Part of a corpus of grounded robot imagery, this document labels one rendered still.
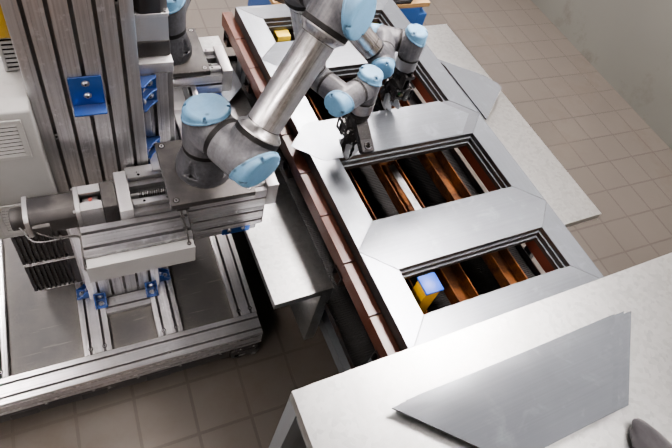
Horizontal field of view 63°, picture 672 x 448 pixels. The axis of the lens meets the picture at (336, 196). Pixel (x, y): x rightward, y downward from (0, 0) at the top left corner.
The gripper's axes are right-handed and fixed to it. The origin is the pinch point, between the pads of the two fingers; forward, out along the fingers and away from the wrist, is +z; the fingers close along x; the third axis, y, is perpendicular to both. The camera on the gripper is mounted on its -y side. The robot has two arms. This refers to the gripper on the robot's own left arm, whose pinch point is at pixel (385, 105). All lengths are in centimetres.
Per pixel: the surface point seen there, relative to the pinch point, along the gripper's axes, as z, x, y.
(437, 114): 0.7, 19.0, 7.7
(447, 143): 3.2, 17.1, 20.3
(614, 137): 88, 216, -21
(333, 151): 0.6, -28.7, 16.3
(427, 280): -1, -23, 71
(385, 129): 0.7, -5.4, 10.6
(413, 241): 1, -19, 57
